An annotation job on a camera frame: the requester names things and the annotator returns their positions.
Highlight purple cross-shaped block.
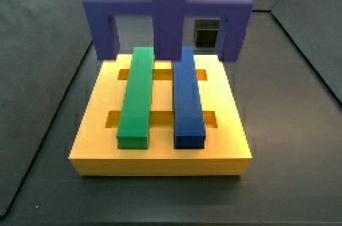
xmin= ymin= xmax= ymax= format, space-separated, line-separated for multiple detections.
xmin=82 ymin=0 xmax=253 ymax=62

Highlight yellow slotted board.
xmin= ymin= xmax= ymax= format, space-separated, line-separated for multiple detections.
xmin=69 ymin=54 xmax=252 ymax=176

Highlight blue bar block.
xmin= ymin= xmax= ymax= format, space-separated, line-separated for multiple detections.
xmin=172 ymin=47 xmax=205 ymax=149

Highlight green bar block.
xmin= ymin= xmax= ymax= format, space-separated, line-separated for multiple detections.
xmin=116 ymin=47 xmax=153 ymax=149

